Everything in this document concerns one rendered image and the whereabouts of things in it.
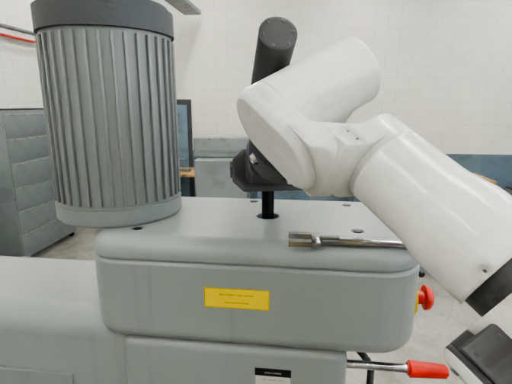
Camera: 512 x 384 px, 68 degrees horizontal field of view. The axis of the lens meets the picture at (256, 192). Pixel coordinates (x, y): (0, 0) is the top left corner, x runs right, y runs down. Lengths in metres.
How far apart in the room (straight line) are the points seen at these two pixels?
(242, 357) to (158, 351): 0.13
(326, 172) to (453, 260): 0.10
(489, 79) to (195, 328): 7.42
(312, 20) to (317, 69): 6.89
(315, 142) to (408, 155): 0.06
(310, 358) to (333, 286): 0.12
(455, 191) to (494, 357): 0.10
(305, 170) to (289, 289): 0.26
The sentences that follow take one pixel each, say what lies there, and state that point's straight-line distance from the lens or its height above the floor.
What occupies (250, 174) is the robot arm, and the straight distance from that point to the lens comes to 0.47.
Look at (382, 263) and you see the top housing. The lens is 0.51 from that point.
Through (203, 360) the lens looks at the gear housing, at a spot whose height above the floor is 1.70.
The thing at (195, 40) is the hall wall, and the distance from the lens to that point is 7.45.
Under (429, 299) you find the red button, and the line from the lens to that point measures 0.68.
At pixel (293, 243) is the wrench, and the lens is 0.49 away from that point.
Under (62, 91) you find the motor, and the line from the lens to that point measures 0.60.
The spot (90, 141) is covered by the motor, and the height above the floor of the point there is 2.02.
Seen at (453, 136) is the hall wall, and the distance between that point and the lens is 7.59.
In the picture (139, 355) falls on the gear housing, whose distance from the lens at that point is 0.64.
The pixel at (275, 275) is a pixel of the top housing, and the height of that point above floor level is 1.85.
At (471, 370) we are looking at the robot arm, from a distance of 0.28.
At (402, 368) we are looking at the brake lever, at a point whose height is 1.70.
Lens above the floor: 2.07
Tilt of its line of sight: 13 degrees down
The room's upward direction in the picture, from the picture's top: straight up
